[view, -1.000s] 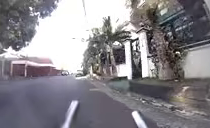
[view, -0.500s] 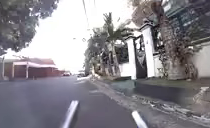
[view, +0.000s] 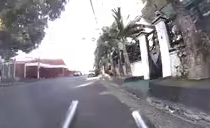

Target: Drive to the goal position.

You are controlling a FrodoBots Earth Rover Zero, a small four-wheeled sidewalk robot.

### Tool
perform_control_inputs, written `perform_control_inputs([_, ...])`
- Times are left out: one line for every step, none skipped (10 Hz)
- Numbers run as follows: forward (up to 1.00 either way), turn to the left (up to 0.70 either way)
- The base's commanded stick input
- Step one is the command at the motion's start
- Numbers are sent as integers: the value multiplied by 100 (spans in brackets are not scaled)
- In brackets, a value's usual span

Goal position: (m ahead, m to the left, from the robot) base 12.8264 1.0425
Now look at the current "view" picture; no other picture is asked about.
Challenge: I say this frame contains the row of palm trees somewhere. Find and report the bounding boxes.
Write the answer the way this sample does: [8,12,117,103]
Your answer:
[93,7,144,78]

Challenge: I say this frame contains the vehicle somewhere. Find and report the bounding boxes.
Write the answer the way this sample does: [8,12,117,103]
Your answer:
[72,70,83,77]

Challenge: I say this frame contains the red building with white posts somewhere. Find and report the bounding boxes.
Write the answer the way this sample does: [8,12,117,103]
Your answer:
[11,56,75,80]

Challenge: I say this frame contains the robot's own part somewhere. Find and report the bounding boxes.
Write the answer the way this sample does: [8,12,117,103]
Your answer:
[131,110,149,128]
[61,99,80,128]

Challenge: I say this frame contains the grey asphalt road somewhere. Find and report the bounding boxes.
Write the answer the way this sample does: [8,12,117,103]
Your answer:
[0,75,154,128]

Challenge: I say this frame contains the gravel roadside strip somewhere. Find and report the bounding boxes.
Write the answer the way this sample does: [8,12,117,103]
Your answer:
[99,78,210,128]

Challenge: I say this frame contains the thick tree trunk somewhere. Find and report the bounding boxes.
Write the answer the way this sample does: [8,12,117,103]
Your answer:
[141,0,210,81]

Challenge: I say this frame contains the large leafy tree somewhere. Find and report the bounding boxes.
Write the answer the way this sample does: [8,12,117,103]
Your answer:
[0,0,69,61]

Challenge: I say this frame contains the white wall with pillars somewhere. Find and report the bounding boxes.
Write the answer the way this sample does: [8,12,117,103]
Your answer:
[126,13,194,81]

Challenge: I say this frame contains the low dark wall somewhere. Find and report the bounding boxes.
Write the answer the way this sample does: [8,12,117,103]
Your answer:
[122,76,210,114]

